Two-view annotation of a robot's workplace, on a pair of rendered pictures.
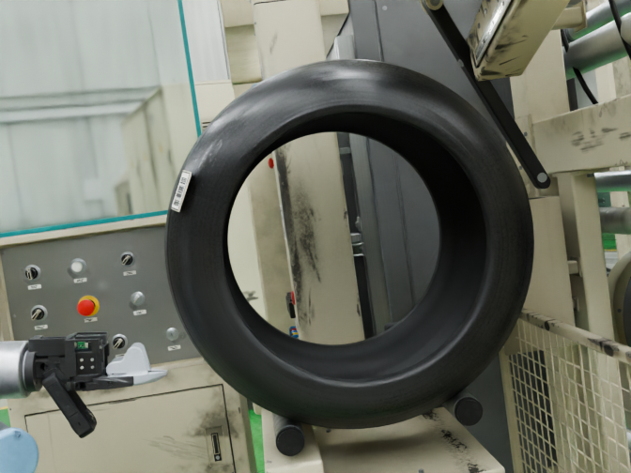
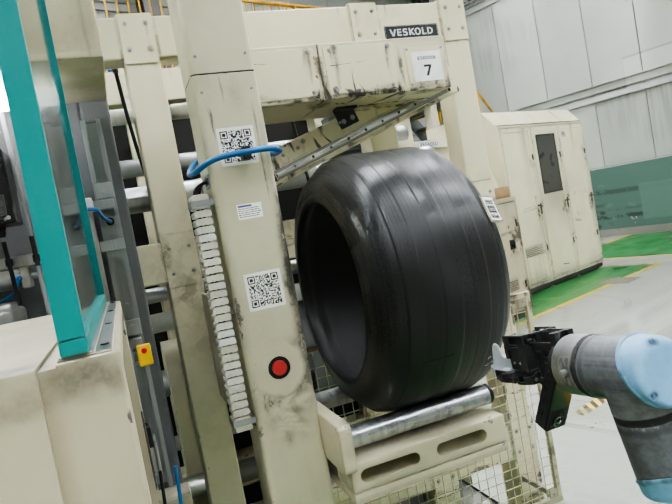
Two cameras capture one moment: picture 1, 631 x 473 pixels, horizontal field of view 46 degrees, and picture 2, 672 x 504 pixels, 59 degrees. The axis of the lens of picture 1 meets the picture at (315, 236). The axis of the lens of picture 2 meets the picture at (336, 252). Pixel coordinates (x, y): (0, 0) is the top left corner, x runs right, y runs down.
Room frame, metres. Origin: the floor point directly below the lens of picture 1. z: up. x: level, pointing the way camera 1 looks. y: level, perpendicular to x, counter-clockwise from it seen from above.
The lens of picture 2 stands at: (1.71, 1.23, 1.33)
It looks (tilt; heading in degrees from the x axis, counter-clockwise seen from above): 3 degrees down; 255
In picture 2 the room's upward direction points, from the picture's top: 10 degrees counter-clockwise
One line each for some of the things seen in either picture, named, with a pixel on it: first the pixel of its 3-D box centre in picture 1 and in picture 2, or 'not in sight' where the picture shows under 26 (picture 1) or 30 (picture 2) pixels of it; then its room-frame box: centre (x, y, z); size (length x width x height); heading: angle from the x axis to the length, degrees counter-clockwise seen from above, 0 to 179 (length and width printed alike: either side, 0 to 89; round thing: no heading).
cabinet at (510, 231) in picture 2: not in sight; (478, 264); (-1.24, -4.22, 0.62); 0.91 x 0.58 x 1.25; 23
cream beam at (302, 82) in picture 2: not in sight; (332, 82); (1.20, -0.35, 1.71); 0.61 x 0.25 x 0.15; 5
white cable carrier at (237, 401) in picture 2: not in sight; (222, 312); (1.64, 0.03, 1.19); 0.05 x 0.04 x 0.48; 95
